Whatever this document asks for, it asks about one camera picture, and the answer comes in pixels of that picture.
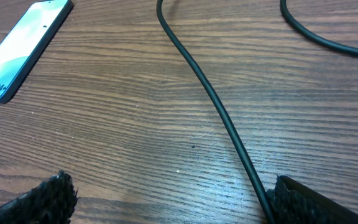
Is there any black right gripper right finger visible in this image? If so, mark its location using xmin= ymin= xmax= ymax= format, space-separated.
xmin=267 ymin=175 xmax=358 ymax=224

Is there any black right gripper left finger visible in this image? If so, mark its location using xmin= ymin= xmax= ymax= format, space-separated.
xmin=0 ymin=170 xmax=78 ymax=224

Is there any black USB charging cable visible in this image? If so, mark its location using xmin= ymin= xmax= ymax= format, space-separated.
xmin=0 ymin=0 xmax=358 ymax=224

